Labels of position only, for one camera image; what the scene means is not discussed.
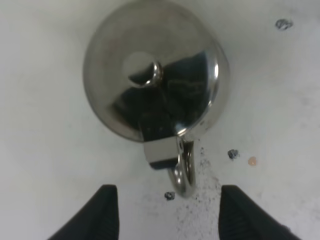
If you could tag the stainless steel teapot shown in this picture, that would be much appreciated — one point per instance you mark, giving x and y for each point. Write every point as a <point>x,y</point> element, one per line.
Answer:
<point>153,73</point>

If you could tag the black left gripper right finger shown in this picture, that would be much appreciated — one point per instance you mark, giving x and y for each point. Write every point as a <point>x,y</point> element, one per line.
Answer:
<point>240,218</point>

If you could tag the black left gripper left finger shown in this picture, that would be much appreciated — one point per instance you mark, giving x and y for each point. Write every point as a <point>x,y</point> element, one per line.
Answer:
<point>98,219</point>

